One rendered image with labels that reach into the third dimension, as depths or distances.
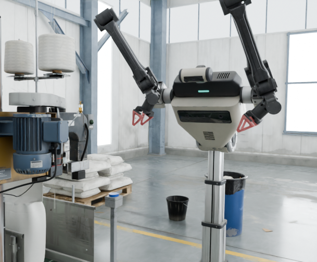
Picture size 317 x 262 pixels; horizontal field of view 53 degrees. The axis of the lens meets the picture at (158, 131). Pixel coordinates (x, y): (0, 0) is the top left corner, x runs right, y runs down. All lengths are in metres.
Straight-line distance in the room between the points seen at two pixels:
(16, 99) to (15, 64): 0.35
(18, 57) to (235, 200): 2.69
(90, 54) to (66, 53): 6.26
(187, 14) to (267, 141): 4.58
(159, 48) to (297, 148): 5.10
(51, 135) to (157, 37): 9.38
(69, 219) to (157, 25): 8.95
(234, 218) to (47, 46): 2.81
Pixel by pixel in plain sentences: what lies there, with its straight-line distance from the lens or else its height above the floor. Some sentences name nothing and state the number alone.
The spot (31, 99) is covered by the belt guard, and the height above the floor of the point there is 1.39.
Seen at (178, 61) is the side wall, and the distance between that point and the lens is 10.39.
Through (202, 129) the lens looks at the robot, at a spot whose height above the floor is 1.26.
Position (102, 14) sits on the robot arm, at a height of 1.81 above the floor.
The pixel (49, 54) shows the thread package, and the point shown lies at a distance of 1.50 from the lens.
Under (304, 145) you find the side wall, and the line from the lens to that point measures 9.30.
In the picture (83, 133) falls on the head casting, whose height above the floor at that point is 1.22.
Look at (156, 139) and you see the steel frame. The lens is 10.35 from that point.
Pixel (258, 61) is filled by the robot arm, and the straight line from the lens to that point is 1.37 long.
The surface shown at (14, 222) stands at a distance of 2.06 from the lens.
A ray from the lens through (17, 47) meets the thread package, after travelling 1.71.
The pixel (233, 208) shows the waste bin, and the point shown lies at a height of 0.32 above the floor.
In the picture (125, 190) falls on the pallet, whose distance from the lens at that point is 5.35.
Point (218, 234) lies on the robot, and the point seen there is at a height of 0.64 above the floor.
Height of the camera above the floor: 1.34
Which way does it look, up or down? 3 degrees down
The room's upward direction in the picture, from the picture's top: 1 degrees clockwise
